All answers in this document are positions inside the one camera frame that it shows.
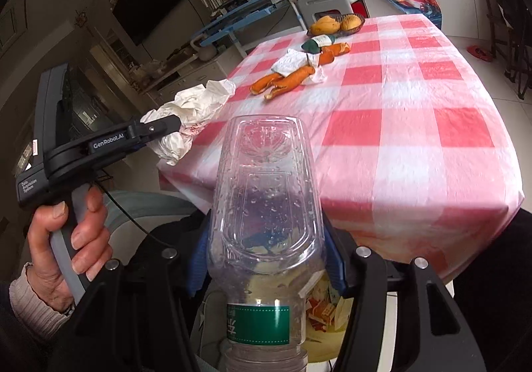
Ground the left yellow mango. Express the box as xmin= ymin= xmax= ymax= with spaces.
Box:
xmin=309 ymin=15 xmax=341 ymax=36

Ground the blue children's study desk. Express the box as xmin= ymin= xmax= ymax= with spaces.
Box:
xmin=190 ymin=0 xmax=308 ymax=59

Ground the pink kettlebell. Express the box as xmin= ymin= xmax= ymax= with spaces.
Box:
xmin=190 ymin=34 xmax=217 ymax=62

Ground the red white checkered tablecloth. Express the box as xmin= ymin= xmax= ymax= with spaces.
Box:
xmin=159 ymin=15 xmax=524 ymax=280

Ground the right round yellow mango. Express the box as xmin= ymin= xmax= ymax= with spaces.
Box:
xmin=341 ymin=14 xmax=363 ymax=33

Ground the green plush toy with label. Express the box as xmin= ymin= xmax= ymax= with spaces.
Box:
xmin=301 ymin=34 xmax=335 ymax=54

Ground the person's left sleeve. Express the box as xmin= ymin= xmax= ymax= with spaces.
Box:
xmin=8 ymin=262 xmax=75 ymax=339

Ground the white tissue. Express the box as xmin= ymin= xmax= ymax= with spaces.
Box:
xmin=141 ymin=79 xmax=235 ymax=166

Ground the person's left hand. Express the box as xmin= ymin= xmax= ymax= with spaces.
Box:
xmin=26 ymin=186 xmax=113 ymax=312

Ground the white plastic stool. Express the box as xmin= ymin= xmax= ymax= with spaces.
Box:
xmin=296 ymin=0 xmax=360 ymax=26

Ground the red snack wrapper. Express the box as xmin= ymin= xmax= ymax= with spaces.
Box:
xmin=306 ymin=297 xmax=336 ymax=332

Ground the yellow plastic trash bin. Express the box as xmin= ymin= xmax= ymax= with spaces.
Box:
xmin=199 ymin=271 xmax=359 ymax=364

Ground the dark wicker fruit basket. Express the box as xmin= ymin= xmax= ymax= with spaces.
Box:
xmin=308 ymin=14 xmax=365 ymax=37

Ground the white paper napkin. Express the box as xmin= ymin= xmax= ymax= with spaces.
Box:
xmin=271 ymin=49 xmax=327 ymax=86

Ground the clear plastic bottle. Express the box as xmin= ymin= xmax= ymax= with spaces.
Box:
xmin=207 ymin=114 xmax=327 ymax=371

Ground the long orange peel with stem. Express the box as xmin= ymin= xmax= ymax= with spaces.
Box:
xmin=264 ymin=65 xmax=316 ymax=101

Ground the black folding chair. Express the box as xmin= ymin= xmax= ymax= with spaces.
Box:
xmin=496 ymin=0 xmax=531 ymax=100

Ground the curled orange peel piece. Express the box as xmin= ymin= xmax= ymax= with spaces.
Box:
xmin=250 ymin=72 xmax=283 ymax=95

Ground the cream tv stand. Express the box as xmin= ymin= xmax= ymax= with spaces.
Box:
xmin=142 ymin=46 xmax=243 ymax=106

